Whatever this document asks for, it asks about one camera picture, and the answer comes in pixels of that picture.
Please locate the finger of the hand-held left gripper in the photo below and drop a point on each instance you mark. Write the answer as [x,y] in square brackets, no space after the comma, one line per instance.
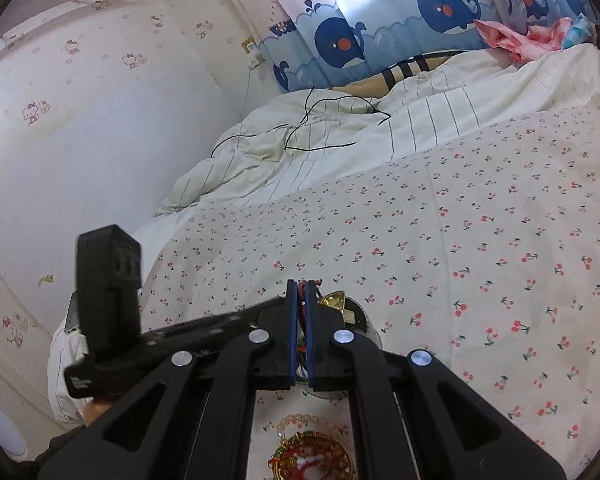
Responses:
[215,322]

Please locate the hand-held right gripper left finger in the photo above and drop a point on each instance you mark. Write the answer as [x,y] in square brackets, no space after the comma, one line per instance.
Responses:
[292,335]

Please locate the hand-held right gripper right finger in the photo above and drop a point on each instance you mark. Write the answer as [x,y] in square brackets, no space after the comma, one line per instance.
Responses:
[311,332]

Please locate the round metal tin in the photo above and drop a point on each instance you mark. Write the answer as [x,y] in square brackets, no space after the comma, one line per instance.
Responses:
[367,327]

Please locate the gold coin ornament red knot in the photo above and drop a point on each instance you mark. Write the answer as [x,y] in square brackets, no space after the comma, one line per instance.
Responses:
[310,460]

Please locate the person's left forearm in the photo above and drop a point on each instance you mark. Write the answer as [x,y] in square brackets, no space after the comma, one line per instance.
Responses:
[95,410]

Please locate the white mattress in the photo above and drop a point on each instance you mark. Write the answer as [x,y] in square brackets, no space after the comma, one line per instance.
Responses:
[65,375]

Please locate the white round object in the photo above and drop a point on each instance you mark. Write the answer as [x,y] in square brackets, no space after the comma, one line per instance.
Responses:
[0,430]

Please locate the cherry print bed sheet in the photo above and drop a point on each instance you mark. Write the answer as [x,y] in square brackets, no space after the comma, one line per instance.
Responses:
[480,260]

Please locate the white striped duvet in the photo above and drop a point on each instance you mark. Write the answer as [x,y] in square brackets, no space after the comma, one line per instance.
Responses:
[430,105]

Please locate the tan plaid pillow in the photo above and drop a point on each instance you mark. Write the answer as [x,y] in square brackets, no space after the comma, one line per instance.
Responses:
[405,67]

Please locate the blue whale print curtain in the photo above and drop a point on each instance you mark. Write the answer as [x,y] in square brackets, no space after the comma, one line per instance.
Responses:
[410,15]

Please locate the pink cloth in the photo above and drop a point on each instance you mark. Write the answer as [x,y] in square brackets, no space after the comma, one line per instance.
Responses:
[510,40]

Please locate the light blue cloth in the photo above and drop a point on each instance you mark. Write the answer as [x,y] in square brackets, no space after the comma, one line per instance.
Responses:
[577,30]

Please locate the wall socket with charger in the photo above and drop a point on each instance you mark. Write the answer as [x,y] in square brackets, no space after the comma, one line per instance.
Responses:
[252,52]

